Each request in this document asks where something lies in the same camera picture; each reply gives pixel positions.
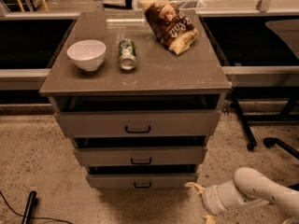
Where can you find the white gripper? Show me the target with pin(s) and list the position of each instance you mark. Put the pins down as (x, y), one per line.
(211, 198)

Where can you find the grey bottom drawer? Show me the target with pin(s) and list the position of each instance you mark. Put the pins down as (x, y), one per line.
(140, 181)

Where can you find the grey drawer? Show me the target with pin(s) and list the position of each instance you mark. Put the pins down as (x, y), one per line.
(139, 156)
(134, 124)
(140, 181)

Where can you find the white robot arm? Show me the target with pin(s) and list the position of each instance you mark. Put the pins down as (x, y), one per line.
(248, 188)

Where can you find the grey middle drawer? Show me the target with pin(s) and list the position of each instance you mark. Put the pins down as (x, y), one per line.
(139, 156)

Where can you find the grey drawer cabinet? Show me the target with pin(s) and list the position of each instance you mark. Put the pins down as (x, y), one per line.
(161, 81)

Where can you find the grey top drawer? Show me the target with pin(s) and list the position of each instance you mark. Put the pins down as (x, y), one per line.
(134, 124)

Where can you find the black chair base legs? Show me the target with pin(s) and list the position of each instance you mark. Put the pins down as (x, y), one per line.
(272, 141)

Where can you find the green soda can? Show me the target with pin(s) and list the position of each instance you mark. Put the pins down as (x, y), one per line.
(126, 55)

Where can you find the black chair leg left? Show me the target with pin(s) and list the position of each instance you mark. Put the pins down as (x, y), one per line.
(29, 208)

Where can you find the brown chip bag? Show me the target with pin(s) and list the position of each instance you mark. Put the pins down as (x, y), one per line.
(173, 29)

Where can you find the white bowl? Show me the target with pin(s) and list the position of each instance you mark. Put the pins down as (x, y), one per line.
(87, 55)

